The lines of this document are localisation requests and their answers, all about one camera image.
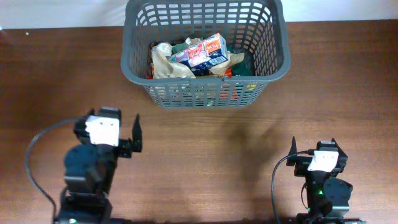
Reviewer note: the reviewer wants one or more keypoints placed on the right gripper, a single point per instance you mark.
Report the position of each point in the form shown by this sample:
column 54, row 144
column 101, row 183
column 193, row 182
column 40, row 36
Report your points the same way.
column 301, row 164

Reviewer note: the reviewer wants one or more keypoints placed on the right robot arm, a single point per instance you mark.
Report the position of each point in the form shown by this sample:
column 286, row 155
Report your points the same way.
column 327, row 196

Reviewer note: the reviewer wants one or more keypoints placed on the Kleenex tissue multipack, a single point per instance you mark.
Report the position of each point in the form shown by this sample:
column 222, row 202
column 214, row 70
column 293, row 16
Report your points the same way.
column 204, row 55

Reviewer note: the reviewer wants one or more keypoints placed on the beige paper pouch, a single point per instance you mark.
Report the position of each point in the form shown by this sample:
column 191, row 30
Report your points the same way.
column 221, row 68
column 163, row 67

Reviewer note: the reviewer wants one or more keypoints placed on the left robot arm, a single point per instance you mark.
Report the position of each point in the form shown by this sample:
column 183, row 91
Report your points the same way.
column 91, row 165

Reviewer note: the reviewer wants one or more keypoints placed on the green Nescafe coffee bag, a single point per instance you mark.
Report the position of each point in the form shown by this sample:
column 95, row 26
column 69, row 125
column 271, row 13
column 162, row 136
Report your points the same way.
column 243, row 68

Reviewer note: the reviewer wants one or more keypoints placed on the San Remo spaghetti packet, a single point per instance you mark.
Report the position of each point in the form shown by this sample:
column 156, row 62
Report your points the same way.
column 202, row 94

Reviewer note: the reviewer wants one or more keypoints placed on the grey plastic basket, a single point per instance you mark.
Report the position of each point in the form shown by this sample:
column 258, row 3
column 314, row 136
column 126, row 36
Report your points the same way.
column 253, row 27

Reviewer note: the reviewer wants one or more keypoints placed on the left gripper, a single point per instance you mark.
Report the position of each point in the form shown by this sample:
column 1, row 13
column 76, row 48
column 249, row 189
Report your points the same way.
column 125, row 144

